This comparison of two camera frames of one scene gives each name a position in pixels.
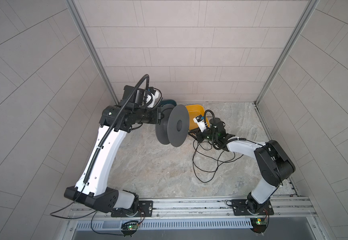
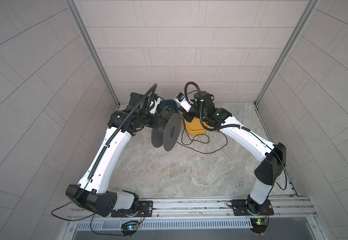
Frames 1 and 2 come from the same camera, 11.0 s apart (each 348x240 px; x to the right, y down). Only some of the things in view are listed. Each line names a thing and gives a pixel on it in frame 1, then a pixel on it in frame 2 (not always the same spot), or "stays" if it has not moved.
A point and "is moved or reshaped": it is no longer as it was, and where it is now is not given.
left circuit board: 129,227 stays
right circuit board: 259,224 stays
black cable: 205,161 is moved or reshaped
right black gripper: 199,136 -> 188,117
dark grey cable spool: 174,127 is moved or reshaped
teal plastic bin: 168,101 stays
